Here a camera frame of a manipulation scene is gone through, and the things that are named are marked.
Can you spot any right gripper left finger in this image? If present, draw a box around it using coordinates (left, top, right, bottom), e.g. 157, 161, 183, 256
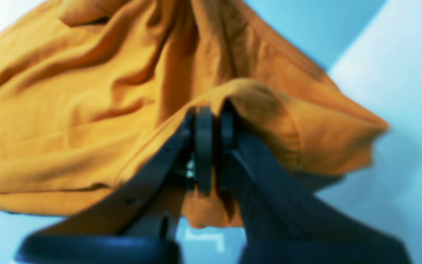
15, 107, 213, 264

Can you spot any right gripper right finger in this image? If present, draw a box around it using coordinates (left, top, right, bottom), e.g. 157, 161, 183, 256
217, 104, 411, 264

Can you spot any orange t-shirt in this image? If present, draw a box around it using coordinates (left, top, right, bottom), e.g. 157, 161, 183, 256
0, 0, 388, 216

